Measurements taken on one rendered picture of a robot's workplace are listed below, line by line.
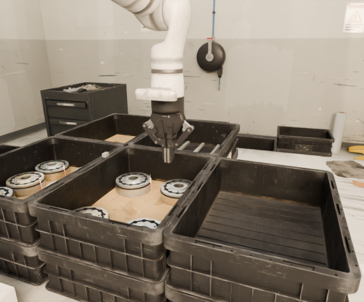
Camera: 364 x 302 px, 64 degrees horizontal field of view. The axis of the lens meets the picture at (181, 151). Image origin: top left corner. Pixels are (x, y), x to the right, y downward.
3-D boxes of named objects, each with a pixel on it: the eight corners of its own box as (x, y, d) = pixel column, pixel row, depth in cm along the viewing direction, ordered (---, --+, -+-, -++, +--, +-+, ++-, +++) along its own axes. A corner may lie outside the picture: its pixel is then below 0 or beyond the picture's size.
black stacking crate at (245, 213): (345, 346, 43) (361, 286, 40) (162, 291, 53) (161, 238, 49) (324, 212, 78) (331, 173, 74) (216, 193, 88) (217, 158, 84)
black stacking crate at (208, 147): (214, 193, 89) (216, 157, 85) (129, 178, 98) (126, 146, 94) (238, 151, 123) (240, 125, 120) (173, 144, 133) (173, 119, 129)
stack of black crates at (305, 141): (320, 179, 253) (328, 129, 238) (325, 195, 226) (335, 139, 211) (271, 174, 264) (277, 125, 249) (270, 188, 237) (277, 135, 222)
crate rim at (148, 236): (159, 247, 50) (159, 235, 49) (24, 214, 60) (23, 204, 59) (216, 163, 85) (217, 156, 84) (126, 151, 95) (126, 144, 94)
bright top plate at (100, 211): (86, 238, 60) (86, 235, 60) (51, 225, 65) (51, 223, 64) (117, 214, 69) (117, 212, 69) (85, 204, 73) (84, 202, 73)
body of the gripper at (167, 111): (190, 91, 68) (190, 130, 71) (157, 89, 70) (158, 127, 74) (179, 96, 61) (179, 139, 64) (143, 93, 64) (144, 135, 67)
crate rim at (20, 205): (24, 214, 60) (23, 204, 59) (-72, 190, 70) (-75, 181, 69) (126, 151, 95) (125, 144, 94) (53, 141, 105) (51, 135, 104)
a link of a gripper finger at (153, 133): (149, 119, 71) (165, 138, 71) (144, 124, 72) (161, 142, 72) (143, 122, 69) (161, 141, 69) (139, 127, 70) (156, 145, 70)
